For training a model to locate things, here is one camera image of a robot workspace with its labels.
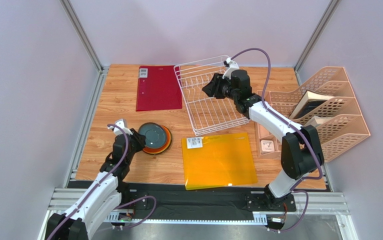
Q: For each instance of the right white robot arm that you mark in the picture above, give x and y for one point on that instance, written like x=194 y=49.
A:
x=301 y=150

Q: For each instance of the red mat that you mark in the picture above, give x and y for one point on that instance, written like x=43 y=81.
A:
x=160 y=90

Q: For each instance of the white barcode label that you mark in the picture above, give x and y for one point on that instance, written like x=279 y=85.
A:
x=194 y=142

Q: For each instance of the orange mat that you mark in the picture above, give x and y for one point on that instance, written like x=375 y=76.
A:
x=224 y=160

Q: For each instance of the white wire dish rack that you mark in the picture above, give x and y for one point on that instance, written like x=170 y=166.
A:
x=206 y=114

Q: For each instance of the white label on red mat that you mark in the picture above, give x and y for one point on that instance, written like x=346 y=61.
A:
x=143 y=73

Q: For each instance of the dark grey plate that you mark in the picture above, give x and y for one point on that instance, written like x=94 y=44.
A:
x=155 y=135

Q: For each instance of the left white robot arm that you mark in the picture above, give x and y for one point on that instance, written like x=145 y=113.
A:
x=84 y=217

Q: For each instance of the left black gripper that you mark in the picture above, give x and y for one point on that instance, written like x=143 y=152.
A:
x=139 y=138

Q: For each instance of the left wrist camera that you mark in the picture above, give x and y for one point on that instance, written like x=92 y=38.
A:
x=121 y=124

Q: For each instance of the small beige tray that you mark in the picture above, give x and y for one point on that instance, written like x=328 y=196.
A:
x=268 y=146

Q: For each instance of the beige plastic file organizer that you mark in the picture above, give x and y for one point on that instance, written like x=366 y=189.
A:
x=344 y=125

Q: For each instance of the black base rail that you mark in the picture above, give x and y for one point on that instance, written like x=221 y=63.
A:
x=174 y=202

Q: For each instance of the black cover book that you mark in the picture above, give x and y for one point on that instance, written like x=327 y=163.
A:
x=308 y=102

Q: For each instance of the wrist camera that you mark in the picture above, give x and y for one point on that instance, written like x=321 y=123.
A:
x=121 y=124
x=231 y=66

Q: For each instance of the tan book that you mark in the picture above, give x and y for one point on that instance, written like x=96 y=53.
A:
x=316 y=121

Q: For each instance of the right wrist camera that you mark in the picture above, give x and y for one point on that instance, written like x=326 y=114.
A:
x=231 y=66

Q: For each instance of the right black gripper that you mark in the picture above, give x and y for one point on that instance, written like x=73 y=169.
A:
x=216 y=86

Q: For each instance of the orange plastic plate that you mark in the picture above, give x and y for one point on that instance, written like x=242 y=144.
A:
x=157 y=151

